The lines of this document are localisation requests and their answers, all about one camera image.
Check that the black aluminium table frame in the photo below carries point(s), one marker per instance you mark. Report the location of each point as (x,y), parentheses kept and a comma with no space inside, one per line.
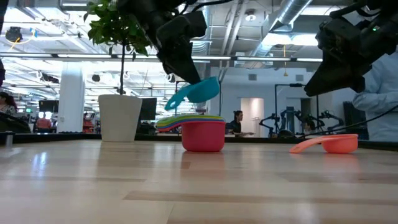
(62,137)

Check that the green leafy plant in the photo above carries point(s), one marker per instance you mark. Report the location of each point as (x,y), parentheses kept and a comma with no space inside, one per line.
(115,25)

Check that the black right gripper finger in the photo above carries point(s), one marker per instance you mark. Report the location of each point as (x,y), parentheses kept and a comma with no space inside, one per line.
(339,76)

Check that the white plant pot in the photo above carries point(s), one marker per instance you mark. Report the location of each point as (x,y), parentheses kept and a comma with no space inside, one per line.
(119,119)

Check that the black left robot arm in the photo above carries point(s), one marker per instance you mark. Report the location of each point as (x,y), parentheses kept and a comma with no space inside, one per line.
(140,6)

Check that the orange measuring cup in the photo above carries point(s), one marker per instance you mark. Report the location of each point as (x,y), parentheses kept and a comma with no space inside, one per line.
(340,144)

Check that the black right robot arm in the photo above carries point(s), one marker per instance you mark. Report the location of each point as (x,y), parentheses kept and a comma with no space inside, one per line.
(382,6)

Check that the black background robot arms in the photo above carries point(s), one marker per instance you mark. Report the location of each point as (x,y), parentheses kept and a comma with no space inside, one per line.
(289,121)

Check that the black metal stand frame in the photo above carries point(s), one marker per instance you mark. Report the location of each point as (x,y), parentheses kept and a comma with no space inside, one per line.
(275,105)

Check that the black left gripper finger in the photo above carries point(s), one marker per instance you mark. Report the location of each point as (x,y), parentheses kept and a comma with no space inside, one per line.
(183,67)

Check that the green measuring cup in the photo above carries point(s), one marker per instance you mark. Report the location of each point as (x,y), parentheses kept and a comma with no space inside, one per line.
(199,116)

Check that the black monitor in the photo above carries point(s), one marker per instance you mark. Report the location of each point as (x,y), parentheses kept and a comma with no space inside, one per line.
(148,109)
(48,106)

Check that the teal measuring cup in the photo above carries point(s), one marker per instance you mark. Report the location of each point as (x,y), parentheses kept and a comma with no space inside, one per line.
(203,90)

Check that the red measuring cup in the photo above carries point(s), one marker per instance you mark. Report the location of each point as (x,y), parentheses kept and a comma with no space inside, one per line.
(203,137)

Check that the light blue measuring cup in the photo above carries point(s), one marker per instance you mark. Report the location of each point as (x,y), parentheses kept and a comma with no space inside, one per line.
(169,125)

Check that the silver ventilation duct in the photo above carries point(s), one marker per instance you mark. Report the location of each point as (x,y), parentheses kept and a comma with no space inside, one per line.
(289,14)

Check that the person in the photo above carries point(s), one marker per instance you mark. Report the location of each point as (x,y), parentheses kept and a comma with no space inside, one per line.
(236,124)
(7,104)
(43,123)
(381,102)

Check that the white column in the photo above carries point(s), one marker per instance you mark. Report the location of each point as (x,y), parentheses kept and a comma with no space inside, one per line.
(71,99)

